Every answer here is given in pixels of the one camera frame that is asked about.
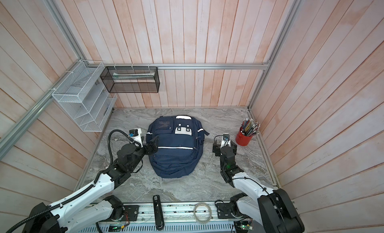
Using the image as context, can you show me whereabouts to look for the navy blue student backpack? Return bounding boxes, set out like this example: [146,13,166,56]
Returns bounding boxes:
[146,115,209,179]

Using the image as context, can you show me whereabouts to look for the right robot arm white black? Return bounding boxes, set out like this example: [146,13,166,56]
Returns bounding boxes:
[213,141,305,233]

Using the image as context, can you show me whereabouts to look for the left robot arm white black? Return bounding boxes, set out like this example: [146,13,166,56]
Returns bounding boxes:
[8,130,159,233]

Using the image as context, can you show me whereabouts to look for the red pen holder cup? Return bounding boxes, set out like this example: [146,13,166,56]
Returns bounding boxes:
[236,127,253,146]

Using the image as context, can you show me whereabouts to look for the black handheld device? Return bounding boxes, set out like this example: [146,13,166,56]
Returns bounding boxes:
[153,195,165,231]

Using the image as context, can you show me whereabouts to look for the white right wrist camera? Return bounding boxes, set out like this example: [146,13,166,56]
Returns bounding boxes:
[221,133,231,148]

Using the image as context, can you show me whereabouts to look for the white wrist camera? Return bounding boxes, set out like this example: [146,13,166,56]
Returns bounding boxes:
[129,128,144,148]
[221,133,231,148]

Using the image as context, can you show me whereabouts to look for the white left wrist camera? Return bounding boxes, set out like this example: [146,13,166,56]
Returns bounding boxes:
[129,128,144,148]

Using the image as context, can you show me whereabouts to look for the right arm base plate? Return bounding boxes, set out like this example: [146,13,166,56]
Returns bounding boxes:
[215,201,241,219]

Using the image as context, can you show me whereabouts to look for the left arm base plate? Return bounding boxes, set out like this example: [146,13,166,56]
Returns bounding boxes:
[103,205,139,222]

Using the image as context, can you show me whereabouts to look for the coiled clear cable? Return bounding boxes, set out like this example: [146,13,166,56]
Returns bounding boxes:
[192,202,214,225]

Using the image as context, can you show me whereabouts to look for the aluminium front rail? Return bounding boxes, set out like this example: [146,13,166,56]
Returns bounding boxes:
[52,199,301,226]

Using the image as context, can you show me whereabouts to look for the black mesh wall basket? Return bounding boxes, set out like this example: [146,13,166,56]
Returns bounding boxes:
[101,66,160,93]

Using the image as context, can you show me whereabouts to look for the white wire mesh shelf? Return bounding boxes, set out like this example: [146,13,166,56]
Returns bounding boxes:
[52,60,117,132]

